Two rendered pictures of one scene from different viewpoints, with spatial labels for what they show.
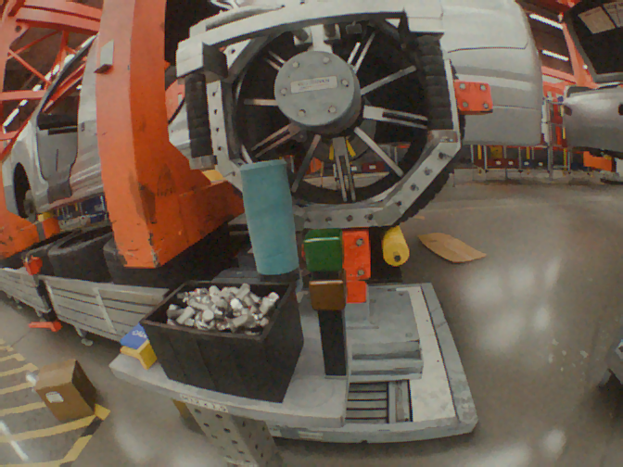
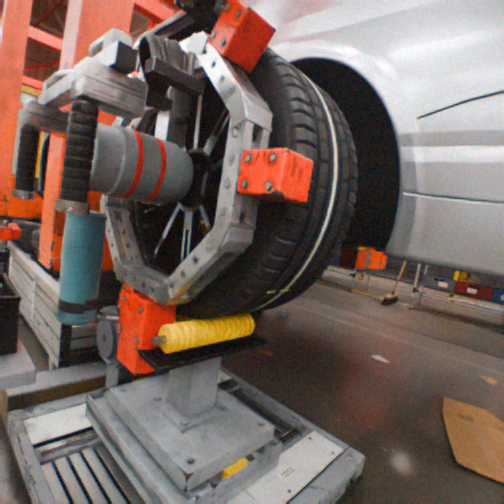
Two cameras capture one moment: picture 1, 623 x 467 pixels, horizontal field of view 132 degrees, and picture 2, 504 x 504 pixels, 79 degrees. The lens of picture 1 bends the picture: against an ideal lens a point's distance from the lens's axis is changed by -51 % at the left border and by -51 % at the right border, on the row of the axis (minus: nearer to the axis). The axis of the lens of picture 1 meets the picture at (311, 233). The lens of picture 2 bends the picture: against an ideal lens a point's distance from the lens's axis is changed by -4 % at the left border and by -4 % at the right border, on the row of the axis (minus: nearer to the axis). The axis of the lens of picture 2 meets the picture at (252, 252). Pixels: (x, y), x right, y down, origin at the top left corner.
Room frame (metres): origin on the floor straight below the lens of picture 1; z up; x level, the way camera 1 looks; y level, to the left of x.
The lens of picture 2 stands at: (0.10, -0.62, 0.78)
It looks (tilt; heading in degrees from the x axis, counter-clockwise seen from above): 6 degrees down; 30
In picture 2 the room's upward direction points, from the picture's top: 9 degrees clockwise
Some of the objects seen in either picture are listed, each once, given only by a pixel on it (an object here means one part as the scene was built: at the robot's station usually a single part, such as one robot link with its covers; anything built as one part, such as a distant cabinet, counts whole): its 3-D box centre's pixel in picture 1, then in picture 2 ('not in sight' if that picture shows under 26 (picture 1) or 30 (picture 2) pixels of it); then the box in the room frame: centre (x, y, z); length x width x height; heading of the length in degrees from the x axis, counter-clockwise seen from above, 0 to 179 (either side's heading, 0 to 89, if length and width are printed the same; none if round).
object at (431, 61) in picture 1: (435, 85); (78, 156); (0.34, -0.18, 0.83); 0.04 x 0.04 x 0.16
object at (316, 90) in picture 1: (323, 97); (135, 166); (0.54, -0.05, 0.85); 0.21 x 0.14 x 0.14; 168
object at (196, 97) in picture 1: (197, 118); (26, 162); (0.41, 0.15, 0.83); 0.04 x 0.04 x 0.16
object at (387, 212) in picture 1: (327, 102); (164, 173); (0.61, -0.07, 0.85); 0.54 x 0.07 x 0.54; 78
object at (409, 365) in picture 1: (344, 336); (178, 429); (0.78, -0.07, 0.13); 0.50 x 0.36 x 0.10; 78
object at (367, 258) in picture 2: (306, 156); (363, 248); (3.05, -0.05, 0.69); 0.52 x 0.17 x 0.35; 168
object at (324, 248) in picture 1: (324, 249); not in sight; (0.30, -0.01, 0.64); 0.04 x 0.04 x 0.04; 78
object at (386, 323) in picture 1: (351, 289); (193, 376); (0.77, -0.10, 0.32); 0.40 x 0.30 x 0.28; 78
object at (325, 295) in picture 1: (329, 288); not in sight; (0.30, -0.01, 0.59); 0.04 x 0.04 x 0.04; 78
